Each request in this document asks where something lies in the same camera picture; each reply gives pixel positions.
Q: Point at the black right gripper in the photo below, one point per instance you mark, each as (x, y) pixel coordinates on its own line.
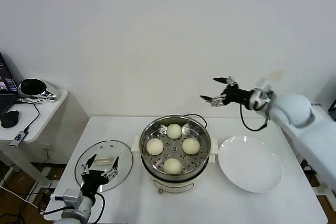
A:
(237, 96)

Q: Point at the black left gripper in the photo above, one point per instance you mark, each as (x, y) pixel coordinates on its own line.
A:
(93, 182)

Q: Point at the white steamed baozi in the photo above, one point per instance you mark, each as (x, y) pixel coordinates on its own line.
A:
(174, 131)
(155, 147)
(172, 166)
(190, 146)

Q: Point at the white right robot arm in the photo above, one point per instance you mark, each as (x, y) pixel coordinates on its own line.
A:
(294, 108)

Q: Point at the perforated steel steamer basket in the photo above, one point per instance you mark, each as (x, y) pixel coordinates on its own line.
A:
(152, 129)

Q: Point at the round glass pot lid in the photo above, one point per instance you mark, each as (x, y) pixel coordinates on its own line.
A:
(123, 171)

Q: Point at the cream electric cooking pot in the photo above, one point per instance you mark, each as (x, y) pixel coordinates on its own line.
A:
(173, 184)

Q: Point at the round white plate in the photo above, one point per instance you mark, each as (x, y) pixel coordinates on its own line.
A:
(249, 163)

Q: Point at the grey usb adapter dongle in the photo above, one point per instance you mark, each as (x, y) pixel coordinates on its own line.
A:
(18, 138)

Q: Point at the black computer mouse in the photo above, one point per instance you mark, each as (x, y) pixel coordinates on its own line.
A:
(10, 119)

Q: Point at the white labelled side table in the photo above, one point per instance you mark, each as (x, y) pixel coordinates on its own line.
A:
(324, 113)

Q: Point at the shiny chrome round device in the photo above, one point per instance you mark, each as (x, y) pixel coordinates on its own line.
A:
(31, 87)

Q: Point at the black framed monitor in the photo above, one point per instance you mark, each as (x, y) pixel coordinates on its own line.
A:
(333, 111)

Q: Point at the black open laptop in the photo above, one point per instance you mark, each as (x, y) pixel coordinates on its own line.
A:
(5, 82)

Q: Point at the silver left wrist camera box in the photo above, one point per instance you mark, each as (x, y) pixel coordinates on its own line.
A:
(71, 197)

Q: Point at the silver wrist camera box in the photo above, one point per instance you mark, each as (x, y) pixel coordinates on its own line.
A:
(71, 197)
(262, 95)

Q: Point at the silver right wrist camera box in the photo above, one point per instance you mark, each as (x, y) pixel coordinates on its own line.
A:
(262, 95)

